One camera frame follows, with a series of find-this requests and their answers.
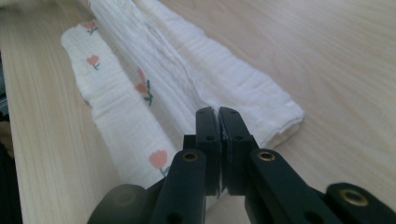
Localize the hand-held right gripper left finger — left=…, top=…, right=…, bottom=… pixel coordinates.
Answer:
left=182, top=105, right=222, bottom=198

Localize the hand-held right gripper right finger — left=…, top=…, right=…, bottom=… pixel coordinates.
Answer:
left=218, top=105, right=260, bottom=196

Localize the white flower-print towel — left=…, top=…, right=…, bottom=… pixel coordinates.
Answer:
left=60, top=0, right=305, bottom=210

